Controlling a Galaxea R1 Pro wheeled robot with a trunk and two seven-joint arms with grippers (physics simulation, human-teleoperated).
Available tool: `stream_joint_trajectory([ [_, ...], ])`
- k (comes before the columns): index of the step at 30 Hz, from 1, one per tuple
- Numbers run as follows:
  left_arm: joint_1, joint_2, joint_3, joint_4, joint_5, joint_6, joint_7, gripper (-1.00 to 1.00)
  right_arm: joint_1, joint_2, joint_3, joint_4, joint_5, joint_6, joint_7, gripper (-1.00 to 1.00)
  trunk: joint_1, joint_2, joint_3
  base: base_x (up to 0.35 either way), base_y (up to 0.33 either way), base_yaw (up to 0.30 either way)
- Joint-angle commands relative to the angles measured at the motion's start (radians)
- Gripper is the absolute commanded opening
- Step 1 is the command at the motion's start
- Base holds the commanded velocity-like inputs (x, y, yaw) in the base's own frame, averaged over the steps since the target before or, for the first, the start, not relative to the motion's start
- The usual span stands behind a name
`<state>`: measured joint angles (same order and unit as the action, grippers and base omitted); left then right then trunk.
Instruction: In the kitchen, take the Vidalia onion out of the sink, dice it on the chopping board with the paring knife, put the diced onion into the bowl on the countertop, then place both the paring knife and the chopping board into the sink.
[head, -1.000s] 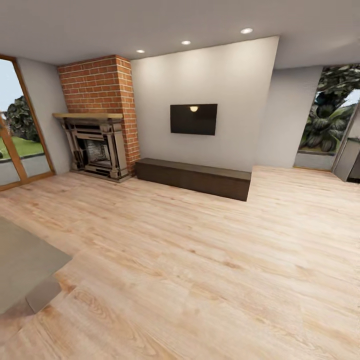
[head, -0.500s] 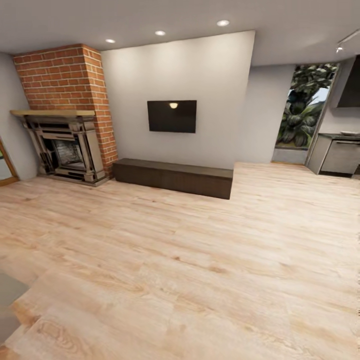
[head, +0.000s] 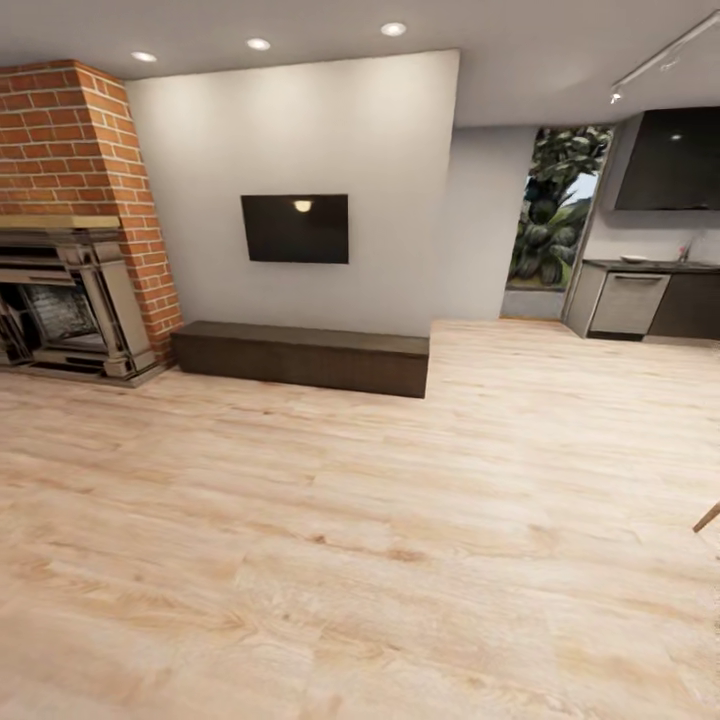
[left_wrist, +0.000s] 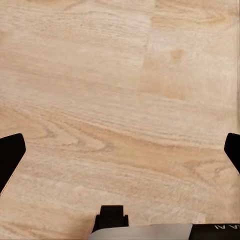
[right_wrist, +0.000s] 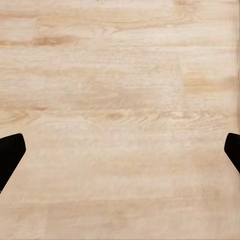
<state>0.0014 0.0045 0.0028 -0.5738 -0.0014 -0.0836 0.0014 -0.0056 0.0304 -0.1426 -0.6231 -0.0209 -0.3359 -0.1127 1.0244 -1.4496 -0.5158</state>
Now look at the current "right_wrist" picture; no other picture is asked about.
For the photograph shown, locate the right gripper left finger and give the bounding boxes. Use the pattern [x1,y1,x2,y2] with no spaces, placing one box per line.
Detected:
[0,133,26,193]

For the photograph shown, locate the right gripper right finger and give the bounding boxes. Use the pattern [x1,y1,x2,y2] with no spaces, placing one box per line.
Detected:
[224,133,240,173]

